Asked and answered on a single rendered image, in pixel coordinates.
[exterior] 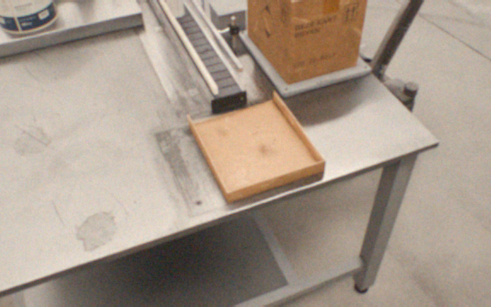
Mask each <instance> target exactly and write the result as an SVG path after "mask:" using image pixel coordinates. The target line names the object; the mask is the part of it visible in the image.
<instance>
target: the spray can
mask: <svg viewBox="0 0 491 307"><path fill-rule="evenodd" d="M167 1H168V8H169V9H170V11H171V13H172V14H173V15H174V17H175V18H176V19H180V18H182V17H183V16H185V8H184V1H183V0H167Z"/></svg>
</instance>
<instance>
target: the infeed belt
mask: <svg viewBox="0 0 491 307"><path fill-rule="evenodd" d="M157 1H158V3H159V6H160V8H161V9H162V11H163V12H164V14H165V16H166V18H167V20H168V21H169V22H170V26H172V27H173V29H174V31H175V32H176V35H177V36H178V37H179V40H180V42H181V43H182V46H183V47H184V49H185V50H186V52H188V55H189V57H190V58H191V60H192V62H193V63H194V65H195V67H196V69H197V71H198V73H199V75H201V77H202V78H203V79H204V81H205V84H206V86H207V88H208V89H209V91H210V92H211V94H212V97H214V99H215V100H217V99H221V98H224V97H228V96H231V95H234V94H238V93H241V92H243V90H242V89H241V88H240V86H239V85H238V82H236V81H235V79H234V77H233V76H232V74H231V73H230V71H229V70H228V68H227V66H226V65H224V63H223V61H222V59H221V58H220V56H219V54H218V53H217V51H216V50H215V48H214V47H213V45H212V44H211V43H210V42H209V39H208V38H207V36H206V35H205V34H204V32H203V31H202V29H201V28H200V26H199V23H197V22H196V20H195V19H194V17H193V16H192V15H191V13H190V12H189V10H188V7H187V6H186V4H185V3H184V8H185V16H183V17H182V18H180V19H176V21H177V22H178V25H179V26H180V27H181V29H182V31H183V33H184V34H186V36H187V38H188V41H189V42H190V43H191V45H192V46H193V48H194V50H195V52H196V54H197V56H198V57H199V59H201V61H202V62H203V64H204V66H205V68H206V71H207V72H208V73H209V75H210V76H211V78H213V80H214V82H215V84H216V86H217V88H218V94H214V92H212V91H211V88H210V87H209V85H208V83H206V80H205V78H204V76H203V74H202V72H200V71H199V68H198V67H197V65H196V63H195V62H194V59H193V58H192V56H191V54H190V53H189V51H188V49H187V47H185V45H184V43H183V42H182V39H181V38H180V36H179V34H178V33H177V31H176V29H175V27H174V26H173V25H172V22H171V20H169V18H168V16H167V14H166V13H165V11H164V10H163V8H162V5H161V4H160V2H159V0H157Z"/></svg>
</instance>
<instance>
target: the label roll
mask: <svg viewBox="0 0 491 307"><path fill-rule="evenodd" d="M58 14H59V11H58V8H57V6H56V3H55V0H0V28H1V29H2V30H4V31H6V32H12V33H28V32H32V31H36V30H39V29H42V28H44V27H46V26H48V25H50V24H51V23H52V22H54V21H55V19H56V18H57V17H58Z"/></svg>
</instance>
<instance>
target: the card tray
mask: <svg viewBox="0 0 491 307"><path fill-rule="evenodd" d="M187 116H188V126H190V128H191V130H192V132H193V134H194V137H195V139H196V141H197V143H198V144H199V148H200V150H202V152H203V154H204V156H205V159H206V161H207V163H208V165H209V167H210V168H211V172H212V174H213V176H215V178H216V180H217V183H218V185H219V187H220V189H221V190H222V193H223V196H224V198H226V200H227V202H228V203H231V202H234V201H236V200H242V199H244V198H247V197H251V196H253V195H256V194H258V193H262V192H264V191H267V190H270V189H272V188H277V187H279V186H282V185H286V184H288V183H291V182H293V181H296V180H299V179H302V178H305V177H310V176H313V175H315V174H318V173H321V172H324V171H325V168H326V160H325V157H324V156H323V155H322V153H320V152H319V150H318V149H317V147H316V146H315V144H314V143H313V142H312V140H311V139H310V138H309V137H308V136H307V135H306V132H305V131H304V129H303V128H302V126H301V125H300V124H299V123H298V122H297V121H296V119H295V118H294V117H293V115H292V113H291V112H290V111H289V109H288V107H287V106H286V105H285V104H284V103H283V101H282V100H281V99H280V98H279V95H278V94H277V93H276V91H275V90H273V100H272V101H269V102H266V103H263V104H259V105H256V106H253V107H246V108H245V109H243V110H239V111H236V112H232V113H227V114H224V115H220V116H217V117H214V118H209V119H204V121H200V122H197V123H193V121H192V119H191V117H190V115H189V114H187Z"/></svg>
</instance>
